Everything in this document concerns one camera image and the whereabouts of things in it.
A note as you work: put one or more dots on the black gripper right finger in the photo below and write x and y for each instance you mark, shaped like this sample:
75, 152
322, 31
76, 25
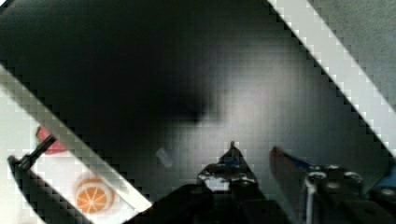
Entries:
330, 194

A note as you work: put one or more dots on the black toaster oven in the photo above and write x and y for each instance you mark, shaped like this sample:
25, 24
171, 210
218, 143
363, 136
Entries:
149, 92

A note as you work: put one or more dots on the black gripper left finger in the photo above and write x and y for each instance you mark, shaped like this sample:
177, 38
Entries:
225, 192

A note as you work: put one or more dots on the orange toy slice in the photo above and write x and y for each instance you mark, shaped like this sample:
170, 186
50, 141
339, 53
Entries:
93, 195

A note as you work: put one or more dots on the black oven door handle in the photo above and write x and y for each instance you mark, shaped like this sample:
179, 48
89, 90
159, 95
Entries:
46, 201

